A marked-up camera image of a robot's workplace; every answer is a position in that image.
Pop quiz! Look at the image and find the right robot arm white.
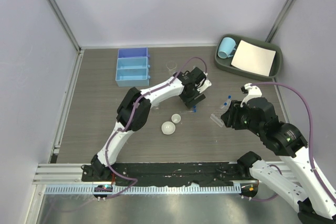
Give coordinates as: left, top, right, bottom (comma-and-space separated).
220, 98, 335, 223

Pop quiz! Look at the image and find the clear acrylic test tube rack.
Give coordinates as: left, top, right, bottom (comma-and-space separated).
210, 105, 229, 127

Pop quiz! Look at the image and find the small clear glass flask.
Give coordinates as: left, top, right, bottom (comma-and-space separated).
151, 105, 161, 114

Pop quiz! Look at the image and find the dark green plastic tray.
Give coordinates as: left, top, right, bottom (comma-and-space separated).
214, 34, 283, 81

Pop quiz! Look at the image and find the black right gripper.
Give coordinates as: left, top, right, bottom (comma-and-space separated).
220, 99, 263, 136

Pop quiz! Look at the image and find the white slotted cable duct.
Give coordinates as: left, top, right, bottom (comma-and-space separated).
45, 183, 241, 196

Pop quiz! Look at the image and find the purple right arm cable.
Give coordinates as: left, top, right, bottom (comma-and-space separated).
249, 82, 336, 204

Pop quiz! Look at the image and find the white ceramic crucible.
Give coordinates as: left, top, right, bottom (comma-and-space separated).
171, 113, 181, 124

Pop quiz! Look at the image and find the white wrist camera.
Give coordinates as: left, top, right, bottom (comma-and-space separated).
198, 78, 212, 91
240, 83, 262, 107

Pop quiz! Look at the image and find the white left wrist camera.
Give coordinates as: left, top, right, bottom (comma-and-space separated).
198, 78, 212, 91

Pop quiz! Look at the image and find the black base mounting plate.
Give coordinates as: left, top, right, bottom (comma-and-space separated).
81, 161, 270, 187

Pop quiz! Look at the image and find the light blue mug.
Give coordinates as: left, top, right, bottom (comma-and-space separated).
217, 37, 236, 59

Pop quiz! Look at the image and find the blue three-compartment organizer bin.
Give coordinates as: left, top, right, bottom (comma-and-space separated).
115, 47, 150, 87

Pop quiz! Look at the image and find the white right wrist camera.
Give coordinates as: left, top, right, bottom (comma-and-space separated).
240, 83, 262, 107

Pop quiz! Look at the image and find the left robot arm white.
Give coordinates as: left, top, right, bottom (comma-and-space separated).
90, 67, 212, 182

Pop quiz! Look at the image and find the clear glass beaker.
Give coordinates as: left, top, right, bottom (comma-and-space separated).
166, 60, 177, 76

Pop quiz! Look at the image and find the white paper sheet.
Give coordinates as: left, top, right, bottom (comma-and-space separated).
231, 40, 276, 76

